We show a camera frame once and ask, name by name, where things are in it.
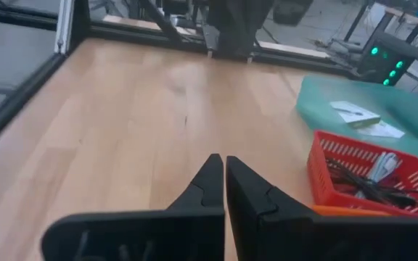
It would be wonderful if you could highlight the orange plastic basket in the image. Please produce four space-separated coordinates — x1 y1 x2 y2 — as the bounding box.
312 204 392 218

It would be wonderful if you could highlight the wooden background desk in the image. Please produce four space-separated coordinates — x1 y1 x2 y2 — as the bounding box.
375 0 418 36

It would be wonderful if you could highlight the red plastic basket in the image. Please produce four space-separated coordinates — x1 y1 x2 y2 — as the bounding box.
306 130 418 218

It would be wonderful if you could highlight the black table frame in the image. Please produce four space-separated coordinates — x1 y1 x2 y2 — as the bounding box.
0 0 362 157

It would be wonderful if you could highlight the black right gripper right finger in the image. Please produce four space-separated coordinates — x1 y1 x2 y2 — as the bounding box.
225 155 418 261

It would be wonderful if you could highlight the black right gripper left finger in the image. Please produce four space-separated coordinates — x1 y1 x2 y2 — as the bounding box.
41 153 226 261

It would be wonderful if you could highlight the silver aluminium post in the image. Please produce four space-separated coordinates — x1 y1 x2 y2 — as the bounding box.
54 0 76 55

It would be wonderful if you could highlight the black computer with green lights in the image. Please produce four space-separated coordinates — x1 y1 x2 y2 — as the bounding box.
356 31 418 88

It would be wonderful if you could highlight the teal plastic bin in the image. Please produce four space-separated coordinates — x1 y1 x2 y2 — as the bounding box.
295 75 418 165

